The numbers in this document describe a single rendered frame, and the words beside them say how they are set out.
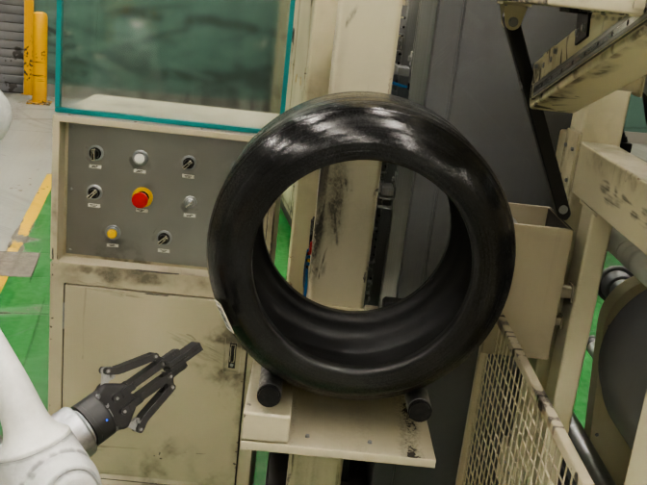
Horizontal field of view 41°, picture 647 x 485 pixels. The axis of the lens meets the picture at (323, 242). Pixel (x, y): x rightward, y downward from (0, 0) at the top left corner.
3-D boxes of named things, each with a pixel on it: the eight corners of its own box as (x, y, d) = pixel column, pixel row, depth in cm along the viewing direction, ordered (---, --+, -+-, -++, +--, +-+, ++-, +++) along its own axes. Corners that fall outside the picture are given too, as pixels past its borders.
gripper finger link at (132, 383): (107, 402, 141) (102, 395, 141) (159, 363, 147) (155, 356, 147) (116, 404, 138) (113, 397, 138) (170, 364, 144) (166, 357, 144)
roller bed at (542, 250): (467, 319, 206) (487, 199, 198) (528, 325, 207) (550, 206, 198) (481, 353, 188) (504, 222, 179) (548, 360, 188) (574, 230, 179)
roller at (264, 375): (290, 317, 190) (287, 335, 192) (270, 314, 190) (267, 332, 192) (282, 388, 157) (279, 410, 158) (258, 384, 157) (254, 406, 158)
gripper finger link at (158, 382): (119, 409, 138) (123, 417, 139) (174, 371, 144) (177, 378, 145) (109, 406, 141) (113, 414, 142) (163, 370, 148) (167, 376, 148)
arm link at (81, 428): (56, 468, 138) (87, 446, 141) (78, 477, 131) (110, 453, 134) (28, 421, 136) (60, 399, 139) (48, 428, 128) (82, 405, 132)
